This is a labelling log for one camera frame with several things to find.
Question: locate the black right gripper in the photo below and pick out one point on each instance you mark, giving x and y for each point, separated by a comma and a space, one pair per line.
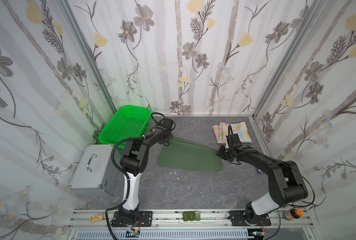
223, 152

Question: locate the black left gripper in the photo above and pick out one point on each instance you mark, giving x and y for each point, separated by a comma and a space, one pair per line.
165, 137

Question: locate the floral pastel skirt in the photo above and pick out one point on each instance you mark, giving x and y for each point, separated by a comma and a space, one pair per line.
221, 132

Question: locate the dark green skirt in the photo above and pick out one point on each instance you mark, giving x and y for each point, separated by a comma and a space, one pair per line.
188, 155

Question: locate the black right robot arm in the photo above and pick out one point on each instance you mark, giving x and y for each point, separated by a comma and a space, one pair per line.
285, 183

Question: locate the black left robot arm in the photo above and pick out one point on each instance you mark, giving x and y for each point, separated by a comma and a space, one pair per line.
133, 162

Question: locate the green plastic basket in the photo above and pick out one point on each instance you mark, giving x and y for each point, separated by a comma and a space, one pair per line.
128, 122

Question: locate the green terminal block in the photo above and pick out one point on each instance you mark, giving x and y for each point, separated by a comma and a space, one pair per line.
189, 216

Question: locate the silver metal case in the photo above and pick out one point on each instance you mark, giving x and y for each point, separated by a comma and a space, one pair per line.
96, 175

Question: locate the orange capped bottle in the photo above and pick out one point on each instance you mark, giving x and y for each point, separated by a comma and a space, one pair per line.
293, 214

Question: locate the small wooden block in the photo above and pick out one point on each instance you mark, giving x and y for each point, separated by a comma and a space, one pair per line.
96, 218

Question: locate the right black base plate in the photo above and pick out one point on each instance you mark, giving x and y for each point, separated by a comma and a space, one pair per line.
242, 219

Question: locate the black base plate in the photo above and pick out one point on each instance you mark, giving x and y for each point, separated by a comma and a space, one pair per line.
132, 219
242, 219

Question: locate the white slotted cable duct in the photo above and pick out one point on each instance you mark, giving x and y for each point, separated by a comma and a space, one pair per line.
193, 234

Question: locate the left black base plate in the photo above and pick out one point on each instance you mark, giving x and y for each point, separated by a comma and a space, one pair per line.
132, 219

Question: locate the aluminium mounting rail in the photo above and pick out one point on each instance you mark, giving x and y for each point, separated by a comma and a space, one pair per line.
210, 219

